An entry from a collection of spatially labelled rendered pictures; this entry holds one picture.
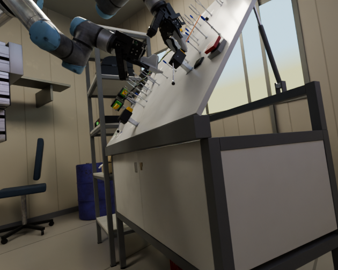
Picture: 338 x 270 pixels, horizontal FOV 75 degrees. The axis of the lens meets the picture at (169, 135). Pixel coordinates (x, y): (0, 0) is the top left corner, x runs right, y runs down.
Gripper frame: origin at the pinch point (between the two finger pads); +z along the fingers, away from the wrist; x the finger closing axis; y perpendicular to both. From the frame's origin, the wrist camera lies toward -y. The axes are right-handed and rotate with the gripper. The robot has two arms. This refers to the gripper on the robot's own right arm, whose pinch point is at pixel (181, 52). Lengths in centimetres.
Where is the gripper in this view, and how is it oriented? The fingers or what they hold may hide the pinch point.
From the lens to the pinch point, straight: 97.0
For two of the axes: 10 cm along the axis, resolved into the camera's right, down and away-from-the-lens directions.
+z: 5.4, 8.3, 1.1
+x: -5.1, 2.2, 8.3
